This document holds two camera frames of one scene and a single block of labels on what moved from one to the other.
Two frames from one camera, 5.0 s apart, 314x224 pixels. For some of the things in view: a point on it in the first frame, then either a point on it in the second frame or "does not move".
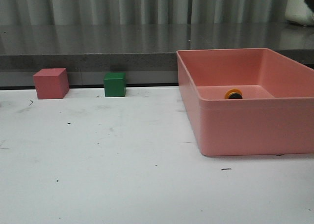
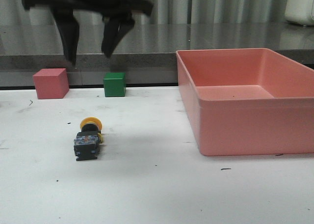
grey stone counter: (147, 53) does not move
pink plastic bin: (275, 115) does not move
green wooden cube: (115, 84) does not move
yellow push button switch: (233, 93) to (87, 142)
